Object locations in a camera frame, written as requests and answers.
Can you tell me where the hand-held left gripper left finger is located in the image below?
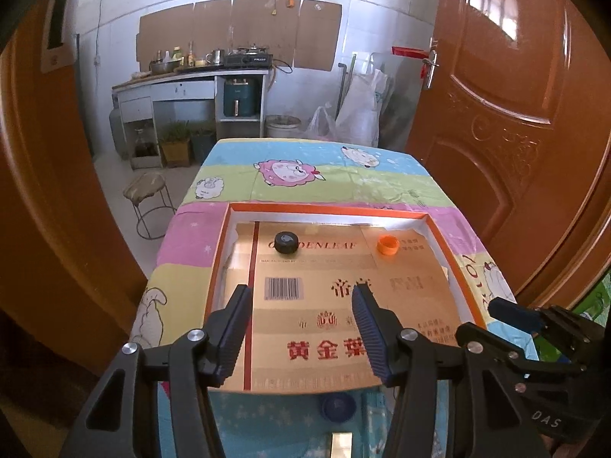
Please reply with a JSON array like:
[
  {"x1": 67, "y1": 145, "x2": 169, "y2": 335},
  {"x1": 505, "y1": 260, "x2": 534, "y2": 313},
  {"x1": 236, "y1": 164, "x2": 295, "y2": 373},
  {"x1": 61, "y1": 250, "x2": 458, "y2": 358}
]
[{"x1": 60, "y1": 285, "x2": 253, "y2": 458}]

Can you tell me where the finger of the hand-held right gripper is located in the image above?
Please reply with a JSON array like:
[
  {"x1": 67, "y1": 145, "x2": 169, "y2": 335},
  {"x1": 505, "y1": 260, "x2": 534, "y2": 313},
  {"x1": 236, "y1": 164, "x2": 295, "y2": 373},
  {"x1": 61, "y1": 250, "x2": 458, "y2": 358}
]
[
  {"x1": 488, "y1": 296, "x2": 581, "y2": 345},
  {"x1": 456, "y1": 323, "x2": 586, "y2": 385}
]

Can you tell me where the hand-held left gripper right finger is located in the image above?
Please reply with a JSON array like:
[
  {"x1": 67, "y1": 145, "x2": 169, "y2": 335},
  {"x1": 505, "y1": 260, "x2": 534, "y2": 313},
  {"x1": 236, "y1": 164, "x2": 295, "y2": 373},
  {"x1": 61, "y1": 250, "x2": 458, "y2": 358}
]
[{"x1": 352, "y1": 284, "x2": 550, "y2": 458}]

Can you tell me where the orange-rimmed cardboard tray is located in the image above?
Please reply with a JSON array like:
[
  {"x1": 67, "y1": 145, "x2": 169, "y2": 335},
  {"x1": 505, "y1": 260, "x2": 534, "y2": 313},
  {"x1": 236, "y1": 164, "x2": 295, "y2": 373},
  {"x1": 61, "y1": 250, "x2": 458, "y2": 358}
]
[{"x1": 204, "y1": 202, "x2": 488, "y2": 394}]

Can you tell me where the gold rectangular box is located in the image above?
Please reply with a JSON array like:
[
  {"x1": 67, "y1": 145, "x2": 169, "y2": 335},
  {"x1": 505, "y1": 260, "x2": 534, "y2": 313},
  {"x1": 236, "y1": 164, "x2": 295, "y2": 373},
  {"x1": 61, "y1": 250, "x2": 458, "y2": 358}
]
[{"x1": 328, "y1": 431, "x2": 355, "y2": 458}]

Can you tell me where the blue bottle cap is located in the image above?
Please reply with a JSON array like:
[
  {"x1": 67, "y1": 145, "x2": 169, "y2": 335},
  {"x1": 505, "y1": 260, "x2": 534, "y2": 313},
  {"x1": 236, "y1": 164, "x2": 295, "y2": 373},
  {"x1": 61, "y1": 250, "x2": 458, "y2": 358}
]
[{"x1": 320, "y1": 393, "x2": 357, "y2": 423}]

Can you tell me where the green printed carton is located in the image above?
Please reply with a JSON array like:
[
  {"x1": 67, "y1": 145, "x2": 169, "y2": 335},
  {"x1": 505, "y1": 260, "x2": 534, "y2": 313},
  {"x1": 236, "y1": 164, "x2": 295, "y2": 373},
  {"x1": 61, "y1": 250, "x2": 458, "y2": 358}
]
[{"x1": 568, "y1": 277, "x2": 611, "y2": 326}]

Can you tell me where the black bottle cap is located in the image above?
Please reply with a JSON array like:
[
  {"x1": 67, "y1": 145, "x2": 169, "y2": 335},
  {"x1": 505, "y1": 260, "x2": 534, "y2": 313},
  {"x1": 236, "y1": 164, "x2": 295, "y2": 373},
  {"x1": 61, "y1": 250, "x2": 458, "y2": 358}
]
[{"x1": 274, "y1": 231, "x2": 299, "y2": 255}]

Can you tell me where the cartoon sheep printed blanket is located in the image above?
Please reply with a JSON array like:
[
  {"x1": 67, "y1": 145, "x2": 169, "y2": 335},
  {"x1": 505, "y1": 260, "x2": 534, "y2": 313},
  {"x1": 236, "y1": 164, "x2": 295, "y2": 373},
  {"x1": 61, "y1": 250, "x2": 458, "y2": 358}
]
[{"x1": 131, "y1": 138, "x2": 541, "y2": 458}]

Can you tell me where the metal stool with cushion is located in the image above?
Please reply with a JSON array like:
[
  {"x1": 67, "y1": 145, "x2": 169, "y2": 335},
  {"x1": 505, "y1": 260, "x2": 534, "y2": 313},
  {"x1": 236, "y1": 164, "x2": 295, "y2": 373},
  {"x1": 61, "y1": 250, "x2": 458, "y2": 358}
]
[{"x1": 123, "y1": 172, "x2": 177, "y2": 240}]

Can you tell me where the planter box with plants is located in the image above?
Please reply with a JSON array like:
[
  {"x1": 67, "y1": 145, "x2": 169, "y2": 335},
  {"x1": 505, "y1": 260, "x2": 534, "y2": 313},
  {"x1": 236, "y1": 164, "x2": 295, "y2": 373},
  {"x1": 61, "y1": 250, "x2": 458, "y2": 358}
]
[
  {"x1": 191, "y1": 124, "x2": 216, "y2": 161},
  {"x1": 159, "y1": 121, "x2": 193, "y2": 168}
]

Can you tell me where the glass jug in crate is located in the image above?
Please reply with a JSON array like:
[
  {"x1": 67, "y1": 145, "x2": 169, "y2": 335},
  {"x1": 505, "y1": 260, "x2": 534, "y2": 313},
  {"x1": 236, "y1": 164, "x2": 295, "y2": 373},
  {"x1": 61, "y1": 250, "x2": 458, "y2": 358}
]
[{"x1": 131, "y1": 129, "x2": 161, "y2": 169}]

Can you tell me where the white bucket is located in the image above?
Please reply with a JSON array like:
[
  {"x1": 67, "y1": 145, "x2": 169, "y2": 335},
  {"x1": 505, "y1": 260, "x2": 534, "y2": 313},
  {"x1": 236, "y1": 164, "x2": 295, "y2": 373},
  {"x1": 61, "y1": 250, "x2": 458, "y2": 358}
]
[{"x1": 265, "y1": 114, "x2": 303, "y2": 140}]

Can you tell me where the white plastic bag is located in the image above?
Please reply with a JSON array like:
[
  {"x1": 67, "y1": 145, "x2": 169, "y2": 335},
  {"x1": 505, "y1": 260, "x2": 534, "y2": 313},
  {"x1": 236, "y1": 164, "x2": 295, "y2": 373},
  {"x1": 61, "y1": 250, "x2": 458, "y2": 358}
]
[{"x1": 305, "y1": 102, "x2": 338, "y2": 142}]

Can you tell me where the white woven sack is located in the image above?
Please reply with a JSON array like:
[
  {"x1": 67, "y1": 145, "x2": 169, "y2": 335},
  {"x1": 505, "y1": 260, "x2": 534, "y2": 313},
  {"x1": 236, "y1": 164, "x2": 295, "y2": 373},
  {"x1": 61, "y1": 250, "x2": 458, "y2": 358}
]
[{"x1": 336, "y1": 69, "x2": 390, "y2": 147}]

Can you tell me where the green air fryer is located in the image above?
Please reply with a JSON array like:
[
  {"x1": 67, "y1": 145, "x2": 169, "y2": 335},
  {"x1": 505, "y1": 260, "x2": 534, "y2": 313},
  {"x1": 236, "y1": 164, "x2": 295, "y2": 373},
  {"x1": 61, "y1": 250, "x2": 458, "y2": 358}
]
[{"x1": 224, "y1": 78, "x2": 261, "y2": 118}]

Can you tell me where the brown wooden door with plate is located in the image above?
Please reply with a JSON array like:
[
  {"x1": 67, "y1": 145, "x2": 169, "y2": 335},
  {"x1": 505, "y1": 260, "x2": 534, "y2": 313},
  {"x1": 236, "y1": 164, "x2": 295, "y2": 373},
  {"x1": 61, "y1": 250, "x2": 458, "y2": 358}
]
[{"x1": 0, "y1": 0, "x2": 149, "y2": 373}]

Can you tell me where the black pipe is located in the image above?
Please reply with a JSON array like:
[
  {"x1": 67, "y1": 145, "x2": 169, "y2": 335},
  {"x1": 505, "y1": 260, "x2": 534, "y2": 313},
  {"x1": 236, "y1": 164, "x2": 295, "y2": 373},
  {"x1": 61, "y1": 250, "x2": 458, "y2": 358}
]
[{"x1": 336, "y1": 62, "x2": 349, "y2": 120}]

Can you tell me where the white kitchen counter cabinet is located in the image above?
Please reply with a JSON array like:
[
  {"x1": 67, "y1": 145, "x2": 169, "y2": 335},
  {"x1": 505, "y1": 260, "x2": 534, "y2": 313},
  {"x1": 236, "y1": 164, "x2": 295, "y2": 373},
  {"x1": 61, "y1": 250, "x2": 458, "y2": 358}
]
[{"x1": 112, "y1": 68, "x2": 271, "y2": 159}]

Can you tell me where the black gas stove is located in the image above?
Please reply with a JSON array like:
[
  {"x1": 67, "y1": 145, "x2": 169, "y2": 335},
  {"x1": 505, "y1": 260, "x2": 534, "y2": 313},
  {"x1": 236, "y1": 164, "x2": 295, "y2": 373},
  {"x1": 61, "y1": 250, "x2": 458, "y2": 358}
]
[{"x1": 225, "y1": 46, "x2": 273, "y2": 68}]

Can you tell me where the metal basin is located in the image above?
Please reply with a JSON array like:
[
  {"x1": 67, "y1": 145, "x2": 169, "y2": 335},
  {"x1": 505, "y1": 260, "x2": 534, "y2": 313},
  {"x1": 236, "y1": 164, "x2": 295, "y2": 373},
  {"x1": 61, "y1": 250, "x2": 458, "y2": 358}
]
[{"x1": 150, "y1": 58, "x2": 183, "y2": 75}]

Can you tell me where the metal door lock plate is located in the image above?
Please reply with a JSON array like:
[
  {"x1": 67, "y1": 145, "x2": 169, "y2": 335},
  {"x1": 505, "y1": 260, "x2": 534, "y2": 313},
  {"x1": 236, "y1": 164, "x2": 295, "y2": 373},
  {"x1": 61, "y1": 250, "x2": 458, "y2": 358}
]
[{"x1": 40, "y1": 0, "x2": 79, "y2": 73}]

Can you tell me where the brown wooden door with handle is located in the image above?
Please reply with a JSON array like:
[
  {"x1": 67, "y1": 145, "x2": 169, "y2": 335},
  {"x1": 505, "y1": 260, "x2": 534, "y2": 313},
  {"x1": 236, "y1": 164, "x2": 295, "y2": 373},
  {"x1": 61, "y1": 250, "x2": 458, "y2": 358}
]
[{"x1": 405, "y1": 0, "x2": 611, "y2": 306}]

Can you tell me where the silver door handle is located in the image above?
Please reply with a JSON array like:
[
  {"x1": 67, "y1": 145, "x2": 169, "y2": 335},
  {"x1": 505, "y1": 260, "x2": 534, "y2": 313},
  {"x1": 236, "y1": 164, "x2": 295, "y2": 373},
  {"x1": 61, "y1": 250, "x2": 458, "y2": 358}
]
[{"x1": 424, "y1": 37, "x2": 440, "y2": 89}]

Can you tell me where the cardboard sheets wall cover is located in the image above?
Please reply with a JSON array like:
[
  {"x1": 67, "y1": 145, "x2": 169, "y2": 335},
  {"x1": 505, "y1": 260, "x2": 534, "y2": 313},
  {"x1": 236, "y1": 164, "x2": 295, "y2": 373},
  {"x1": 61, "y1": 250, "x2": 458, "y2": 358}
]
[{"x1": 136, "y1": 0, "x2": 344, "y2": 72}]

